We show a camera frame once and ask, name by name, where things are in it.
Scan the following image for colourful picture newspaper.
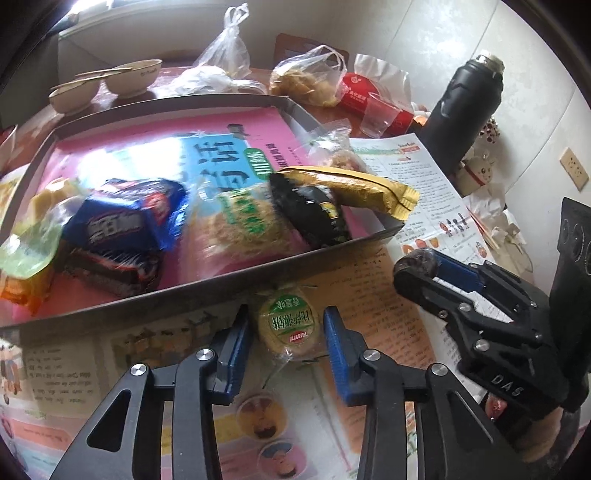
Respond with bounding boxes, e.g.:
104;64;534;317
0;323;109;476

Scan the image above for brown chocolate bar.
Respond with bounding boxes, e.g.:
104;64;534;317
62;247;163;298

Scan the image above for beige ceramic bowl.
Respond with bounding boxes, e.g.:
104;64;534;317
102;59;163;97
48;76;100;114

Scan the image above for black thermos bottle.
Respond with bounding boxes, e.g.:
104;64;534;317
418;54;505;160

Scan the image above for white text newspaper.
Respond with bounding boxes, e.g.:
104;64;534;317
348;134;495;259

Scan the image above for plastic bag of fried food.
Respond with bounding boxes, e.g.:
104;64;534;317
269;45;348;108

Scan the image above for red tissue pack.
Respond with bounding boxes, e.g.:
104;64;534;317
339;54;416;134

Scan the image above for person's right hand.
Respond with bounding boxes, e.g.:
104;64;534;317
484;397;568;463

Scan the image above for beige wall socket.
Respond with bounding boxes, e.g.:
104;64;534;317
560;147;591;191

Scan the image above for clear plastic cup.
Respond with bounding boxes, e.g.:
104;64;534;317
361;93;400;138

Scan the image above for small dark brown packet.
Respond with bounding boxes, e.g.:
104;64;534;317
394;249;441;282

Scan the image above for knotted clear plastic bag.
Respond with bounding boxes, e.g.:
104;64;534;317
191;4;252;81

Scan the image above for blue cookie packet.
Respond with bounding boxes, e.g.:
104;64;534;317
62;178;190;252

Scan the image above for orange snack packet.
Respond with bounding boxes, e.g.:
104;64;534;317
0;268;52;317

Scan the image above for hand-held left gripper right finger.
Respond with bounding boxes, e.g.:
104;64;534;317
322;305;527;480

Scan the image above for shallow grey cardboard box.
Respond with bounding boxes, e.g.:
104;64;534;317
0;95;409;329

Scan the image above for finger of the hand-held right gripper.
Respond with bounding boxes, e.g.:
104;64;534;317
436;256;550;315
392;261;543;347

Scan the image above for newspaper with orange panel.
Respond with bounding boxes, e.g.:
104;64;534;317
99;222;462;480

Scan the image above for red patterned bowl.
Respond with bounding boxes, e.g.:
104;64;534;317
0;124;19;158

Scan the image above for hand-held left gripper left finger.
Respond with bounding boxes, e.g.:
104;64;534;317
48;305;253;480

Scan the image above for disposable chopsticks in wrapper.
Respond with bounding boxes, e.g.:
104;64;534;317
466;208;502;250

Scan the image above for crumpled clear plastic bag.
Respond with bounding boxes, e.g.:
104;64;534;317
171;65;269;95

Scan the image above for green label crispy noodle packet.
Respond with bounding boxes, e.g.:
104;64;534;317
194;182;301;273

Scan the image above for crumpled white tissue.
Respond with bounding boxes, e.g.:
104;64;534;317
466;185;532;273

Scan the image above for yellow snack packet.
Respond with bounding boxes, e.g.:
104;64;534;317
274;166;420;221

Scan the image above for black and green snack packet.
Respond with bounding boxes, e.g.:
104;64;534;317
270;173;349;247

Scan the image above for wooden chopstick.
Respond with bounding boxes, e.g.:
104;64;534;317
50;76;100;90

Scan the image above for red bead flower ornament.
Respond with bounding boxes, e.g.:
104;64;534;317
480;117;502;146

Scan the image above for clear packet with reddish snack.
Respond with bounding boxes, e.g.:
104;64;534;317
307;120;358;174

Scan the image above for round green label pastry packet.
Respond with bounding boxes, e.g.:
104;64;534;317
252;284;326;370

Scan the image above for clear packet with yellow pastry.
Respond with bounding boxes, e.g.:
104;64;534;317
0;178;88;278

